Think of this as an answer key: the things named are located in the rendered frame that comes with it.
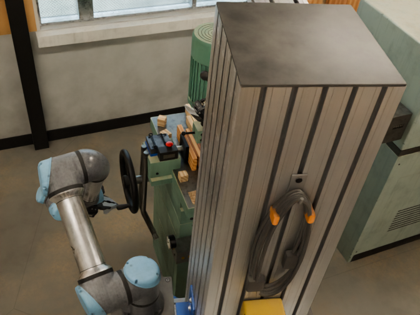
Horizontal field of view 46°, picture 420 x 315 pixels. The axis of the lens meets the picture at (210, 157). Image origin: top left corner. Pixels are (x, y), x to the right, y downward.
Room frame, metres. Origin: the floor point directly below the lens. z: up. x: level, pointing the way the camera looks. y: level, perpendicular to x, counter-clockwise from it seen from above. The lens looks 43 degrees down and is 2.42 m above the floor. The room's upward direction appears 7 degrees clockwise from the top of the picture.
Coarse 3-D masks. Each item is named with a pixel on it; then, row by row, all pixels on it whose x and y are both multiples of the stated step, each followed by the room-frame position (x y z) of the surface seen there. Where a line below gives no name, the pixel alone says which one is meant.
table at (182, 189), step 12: (156, 120) 1.84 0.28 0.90; (168, 120) 1.85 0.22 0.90; (180, 120) 1.86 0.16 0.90; (156, 132) 1.75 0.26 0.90; (180, 156) 1.61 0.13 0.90; (180, 168) 1.53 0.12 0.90; (156, 180) 1.47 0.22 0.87; (168, 180) 1.49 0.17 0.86; (192, 180) 1.47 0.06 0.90; (180, 192) 1.40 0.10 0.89; (192, 204) 1.33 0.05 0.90; (192, 216) 1.32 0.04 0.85
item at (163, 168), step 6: (150, 156) 1.52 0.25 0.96; (156, 156) 1.53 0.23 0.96; (150, 162) 1.48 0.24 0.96; (156, 162) 1.49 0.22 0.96; (162, 162) 1.50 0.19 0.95; (168, 162) 1.51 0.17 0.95; (174, 162) 1.52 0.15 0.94; (180, 162) 1.53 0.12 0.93; (150, 168) 1.48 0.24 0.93; (156, 168) 1.49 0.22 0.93; (162, 168) 1.50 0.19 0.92; (168, 168) 1.51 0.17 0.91; (174, 168) 1.52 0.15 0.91; (150, 174) 1.48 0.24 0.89; (156, 174) 1.49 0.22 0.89; (162, 174) 1.50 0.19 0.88; (168, 174) 1.51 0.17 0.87
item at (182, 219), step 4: (168, 184) 1.55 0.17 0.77; (168, 188) 1.55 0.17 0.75; (168, 192) 1.55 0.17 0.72; (172, 192) 1.49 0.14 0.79; (172, 196) 1.49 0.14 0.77; (172, 200) 1.48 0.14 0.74; (176, 200) 1.44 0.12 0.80; (172, 204) 1.48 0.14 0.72; (176, 204) 1.43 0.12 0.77; (176, 208) 1.43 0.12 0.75; (180, 208) 1.39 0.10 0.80; (176, 212) 1.43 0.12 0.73; (180, 212) 1.38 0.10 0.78; (184, 212) 1.38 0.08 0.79; (180, 216) 1.38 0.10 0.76; (184, 216) 1.38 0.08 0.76; (180, 220) 1.38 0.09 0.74; (184, 220) 1.38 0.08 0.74; (188, 220) 1.39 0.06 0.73; (192, 220) 1.40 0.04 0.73
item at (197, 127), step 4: (192, 124) 1.65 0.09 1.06; (196, 124) 1.64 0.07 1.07; (200, 124) 1.64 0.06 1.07; (192, 128) 1.65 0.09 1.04; (196, 128) 1.61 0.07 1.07; (200, 128) 1.61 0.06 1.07; (196, 132) 1.60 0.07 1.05; (200, 132) 1.60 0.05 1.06; (196, 136) 1.60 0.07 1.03; (200, 136) 1.60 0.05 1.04; (196, 140) 1.60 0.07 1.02; (200, 140) 1.59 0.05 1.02
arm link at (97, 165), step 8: (80, 152) 1.18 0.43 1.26; (88, 152) 1.19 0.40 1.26; (96, 152) 1.21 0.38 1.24; (88, 160) 1.16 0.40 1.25; (96, 160) 1.18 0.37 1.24; (104, 160) 1.21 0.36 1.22; (88, 168) 1.14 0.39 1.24; (96, 168) 1.16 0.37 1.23; (104, 168) 1.18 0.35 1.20; (88, 176) 1.13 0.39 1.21; (96, 176) 1.15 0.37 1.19; (104, 176) 1.19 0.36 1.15; (88, 184) 1.22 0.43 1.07; (96, 184) 1.22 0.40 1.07; (88, 192) 1.25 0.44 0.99; (96, 192) 1.27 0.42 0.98; (88, 200) 1.29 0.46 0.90; (96, 200) 1.32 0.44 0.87
